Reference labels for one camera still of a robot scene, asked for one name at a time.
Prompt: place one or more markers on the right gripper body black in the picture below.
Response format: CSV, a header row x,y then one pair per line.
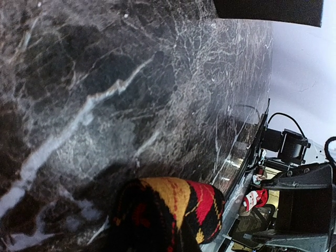
x,y
306,209

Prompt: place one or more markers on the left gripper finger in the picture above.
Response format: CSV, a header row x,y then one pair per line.
x,y
185,241

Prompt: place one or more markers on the red orange argyle sock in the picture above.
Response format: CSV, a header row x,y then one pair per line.
x,y
148,213

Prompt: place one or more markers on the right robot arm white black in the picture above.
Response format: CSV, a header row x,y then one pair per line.
x,y
290,148

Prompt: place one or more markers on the black display case box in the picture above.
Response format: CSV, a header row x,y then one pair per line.
x,y
303,12

